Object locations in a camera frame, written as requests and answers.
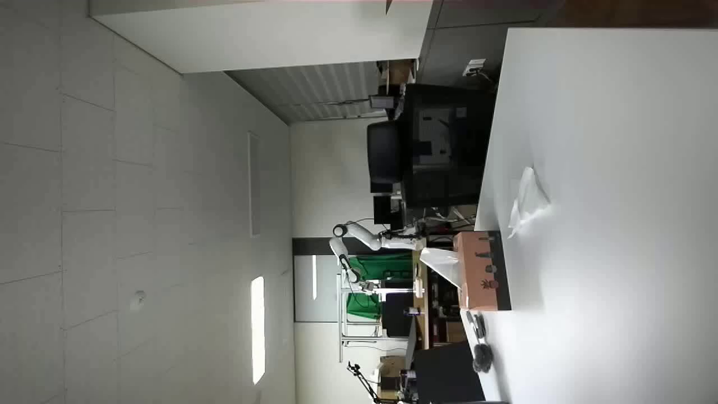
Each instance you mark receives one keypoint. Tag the large black box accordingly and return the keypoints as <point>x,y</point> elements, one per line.
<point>449,376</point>

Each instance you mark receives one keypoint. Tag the black marker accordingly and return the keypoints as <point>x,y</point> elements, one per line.
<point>478,325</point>

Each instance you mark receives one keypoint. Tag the crumpled white tissue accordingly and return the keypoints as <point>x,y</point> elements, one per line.
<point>527,199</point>

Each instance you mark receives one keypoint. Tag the white metal frame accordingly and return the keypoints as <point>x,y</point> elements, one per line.
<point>341,314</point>

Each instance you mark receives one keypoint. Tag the white tissue in box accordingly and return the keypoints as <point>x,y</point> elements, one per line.
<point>443,262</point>

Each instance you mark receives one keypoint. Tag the brown tissue box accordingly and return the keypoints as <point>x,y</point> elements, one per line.
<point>477,272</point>

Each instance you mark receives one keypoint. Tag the white power strip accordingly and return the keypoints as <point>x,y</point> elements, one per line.
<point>474,67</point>

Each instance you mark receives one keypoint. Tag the dark fuzzy round object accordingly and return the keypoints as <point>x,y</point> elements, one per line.
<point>482,358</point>

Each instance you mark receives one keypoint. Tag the black office chair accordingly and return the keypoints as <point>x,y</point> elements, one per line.
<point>384,157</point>

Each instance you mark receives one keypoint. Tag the whiteboard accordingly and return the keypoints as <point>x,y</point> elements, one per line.
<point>314,289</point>

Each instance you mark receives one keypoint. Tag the ceiling light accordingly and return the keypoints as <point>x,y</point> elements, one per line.
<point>257,331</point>

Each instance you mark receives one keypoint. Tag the green cloth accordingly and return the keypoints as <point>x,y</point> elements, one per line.
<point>387,266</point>

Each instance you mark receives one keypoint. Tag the window blinds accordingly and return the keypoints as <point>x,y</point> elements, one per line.
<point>314,90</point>

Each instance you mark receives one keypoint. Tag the camera on tripod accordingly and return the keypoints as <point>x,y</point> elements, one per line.
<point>364,381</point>

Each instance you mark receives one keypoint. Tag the wooden table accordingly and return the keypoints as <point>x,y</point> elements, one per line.
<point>423,325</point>

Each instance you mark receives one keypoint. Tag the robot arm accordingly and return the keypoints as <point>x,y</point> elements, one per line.
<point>366,238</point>

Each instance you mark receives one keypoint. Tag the cardboard box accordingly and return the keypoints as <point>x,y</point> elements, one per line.
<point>391,370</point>
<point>400,72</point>

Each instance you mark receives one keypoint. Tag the black monitor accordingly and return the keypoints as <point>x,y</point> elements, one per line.
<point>383,210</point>

